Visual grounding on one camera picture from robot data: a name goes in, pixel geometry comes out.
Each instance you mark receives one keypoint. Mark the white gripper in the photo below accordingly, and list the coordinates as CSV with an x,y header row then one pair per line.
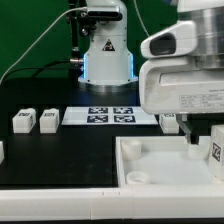
x,y
170,81

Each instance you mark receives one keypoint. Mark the white square table top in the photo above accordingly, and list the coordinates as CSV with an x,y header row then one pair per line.
x,y
163,161

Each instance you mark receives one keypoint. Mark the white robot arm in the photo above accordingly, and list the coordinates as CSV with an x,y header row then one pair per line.
x,y
109,64

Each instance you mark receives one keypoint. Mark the white sheet with markers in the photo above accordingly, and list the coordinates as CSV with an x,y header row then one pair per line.
x,y
105,115

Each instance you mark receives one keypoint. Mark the white block left edge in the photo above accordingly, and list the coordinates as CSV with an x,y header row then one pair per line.
x,y
1,152

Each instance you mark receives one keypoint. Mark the white front obstacle rail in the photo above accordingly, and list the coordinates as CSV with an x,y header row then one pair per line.
x,y
152,202

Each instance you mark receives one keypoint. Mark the black camera on mount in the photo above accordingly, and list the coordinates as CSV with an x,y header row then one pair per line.
x,y
104,15

